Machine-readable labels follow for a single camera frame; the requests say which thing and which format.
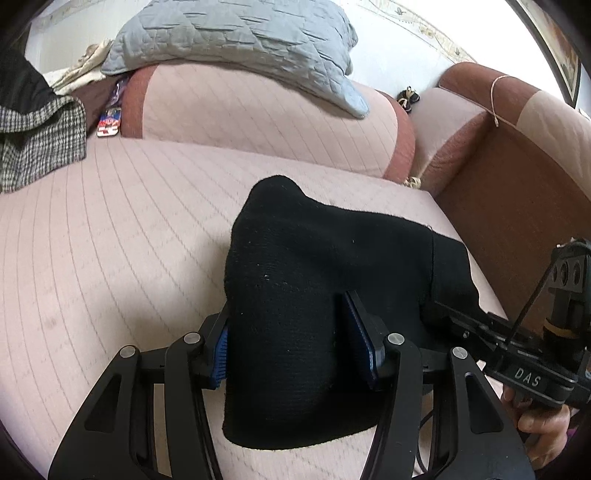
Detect black pants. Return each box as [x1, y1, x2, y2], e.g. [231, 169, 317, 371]
[222, 176, 482, 450]

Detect right hand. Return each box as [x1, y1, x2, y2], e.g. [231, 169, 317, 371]
[501, 386, 571, 470]

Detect brown sofa armrest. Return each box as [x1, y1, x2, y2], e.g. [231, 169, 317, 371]
[411, 63, 590, 331]

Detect red blue small packet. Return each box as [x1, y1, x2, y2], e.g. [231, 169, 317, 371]
[96, 78, 128, 138]

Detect pink sofa back cushion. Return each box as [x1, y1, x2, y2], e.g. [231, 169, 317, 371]
[121, 62, 416, 184]

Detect houndstooth grey coat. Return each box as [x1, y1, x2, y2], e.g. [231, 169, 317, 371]
[1, 49, 87, 193]

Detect grey quilted pillow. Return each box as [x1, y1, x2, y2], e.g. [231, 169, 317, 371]
[102, 1, 370, 119]

